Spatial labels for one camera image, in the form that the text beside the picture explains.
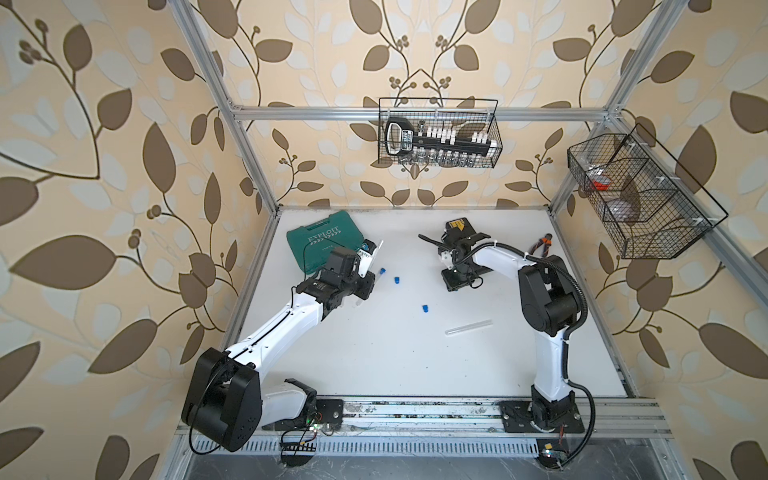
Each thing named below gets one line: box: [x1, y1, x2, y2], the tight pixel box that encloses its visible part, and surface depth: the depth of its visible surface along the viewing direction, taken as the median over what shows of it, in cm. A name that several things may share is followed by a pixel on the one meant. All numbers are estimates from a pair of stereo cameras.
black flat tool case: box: [445, 217, 477, 242], surface depth 114 cm
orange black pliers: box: [529, 233, 553, 258], surface depth 111 cm
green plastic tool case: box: [286, 211, 365, 274], surface depth 110 cm
